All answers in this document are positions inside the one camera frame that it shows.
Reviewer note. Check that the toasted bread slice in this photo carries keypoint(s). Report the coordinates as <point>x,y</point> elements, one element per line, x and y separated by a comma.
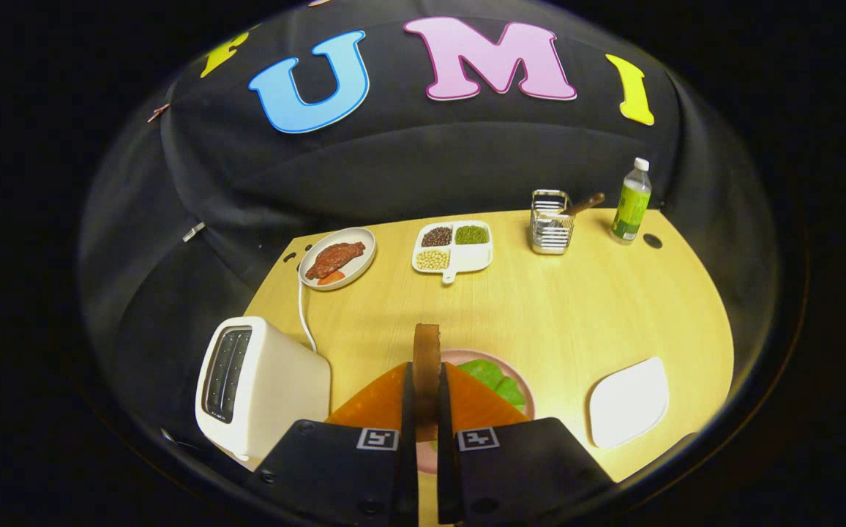
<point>427,366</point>

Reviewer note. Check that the white square plate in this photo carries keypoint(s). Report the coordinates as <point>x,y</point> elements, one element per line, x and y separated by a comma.
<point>628,402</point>

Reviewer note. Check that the dark brown beans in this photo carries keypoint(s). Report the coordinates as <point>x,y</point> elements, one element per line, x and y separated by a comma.
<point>437,236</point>

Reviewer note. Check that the white divided dish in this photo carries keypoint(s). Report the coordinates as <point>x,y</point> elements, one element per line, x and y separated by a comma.
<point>474,258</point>

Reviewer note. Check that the silver metal clip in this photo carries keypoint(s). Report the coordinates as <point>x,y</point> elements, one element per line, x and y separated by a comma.
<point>193,232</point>

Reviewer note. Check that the yellow beans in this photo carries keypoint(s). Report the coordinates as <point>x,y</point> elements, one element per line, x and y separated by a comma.
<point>433,260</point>

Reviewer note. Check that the green label plastic bottle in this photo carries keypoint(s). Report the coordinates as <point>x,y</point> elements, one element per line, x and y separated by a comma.
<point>631,205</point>

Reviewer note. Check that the black backdrop cloth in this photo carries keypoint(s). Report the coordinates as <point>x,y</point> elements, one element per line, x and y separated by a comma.
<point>408,161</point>

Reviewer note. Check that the white round plate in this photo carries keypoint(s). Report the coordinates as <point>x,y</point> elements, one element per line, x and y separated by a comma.
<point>350,277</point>

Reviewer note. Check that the green lettuce leaf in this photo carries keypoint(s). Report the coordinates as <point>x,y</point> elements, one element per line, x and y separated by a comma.
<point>489,373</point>

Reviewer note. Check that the orange food slice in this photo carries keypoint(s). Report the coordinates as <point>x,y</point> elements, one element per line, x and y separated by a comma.
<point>330,278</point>

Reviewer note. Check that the green beans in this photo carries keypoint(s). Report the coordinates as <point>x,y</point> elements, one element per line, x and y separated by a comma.
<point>472,235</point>

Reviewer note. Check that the pink clip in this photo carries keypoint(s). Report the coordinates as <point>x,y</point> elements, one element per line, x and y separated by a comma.
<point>159,113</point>

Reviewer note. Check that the pink round plate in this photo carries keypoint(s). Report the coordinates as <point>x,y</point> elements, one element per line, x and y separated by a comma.
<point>463,356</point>

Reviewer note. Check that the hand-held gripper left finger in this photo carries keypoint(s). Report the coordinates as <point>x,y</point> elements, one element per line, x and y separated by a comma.
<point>408,476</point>

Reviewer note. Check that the brown meat steak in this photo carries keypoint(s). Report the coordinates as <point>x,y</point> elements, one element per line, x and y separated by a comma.
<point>335,258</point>

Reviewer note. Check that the white toaster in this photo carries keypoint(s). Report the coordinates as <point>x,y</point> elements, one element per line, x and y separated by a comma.
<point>276,388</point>

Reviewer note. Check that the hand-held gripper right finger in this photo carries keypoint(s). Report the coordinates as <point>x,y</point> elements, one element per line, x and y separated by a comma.
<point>446,476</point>

